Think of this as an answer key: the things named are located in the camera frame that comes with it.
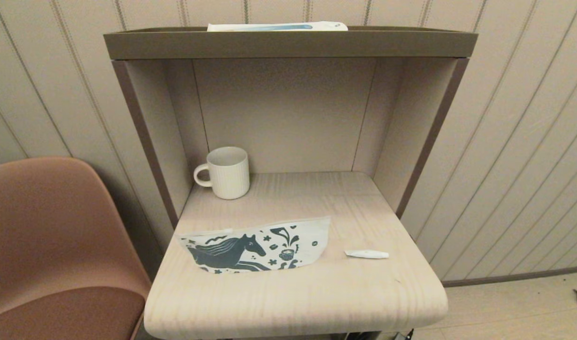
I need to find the white horse-print zipper pouch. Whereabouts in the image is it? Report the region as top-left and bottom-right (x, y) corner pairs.
(178, 216), (331, 274)

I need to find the white ribbed ceramic mug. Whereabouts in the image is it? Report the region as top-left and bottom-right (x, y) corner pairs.
(193, 146), (250, 200)

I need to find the white blue toothpaste box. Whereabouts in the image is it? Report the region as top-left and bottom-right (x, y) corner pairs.
(207, 21), (348, 32)

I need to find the beige wooden shelf table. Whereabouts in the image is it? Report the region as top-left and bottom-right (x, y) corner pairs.
(103, 26), (478, 340)

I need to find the brown wall baseboard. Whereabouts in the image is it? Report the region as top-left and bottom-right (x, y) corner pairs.
(442, 264), (577, 288)

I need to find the small white toothpaste tube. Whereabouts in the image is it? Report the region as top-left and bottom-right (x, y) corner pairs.
(344, 249), (390, 260)

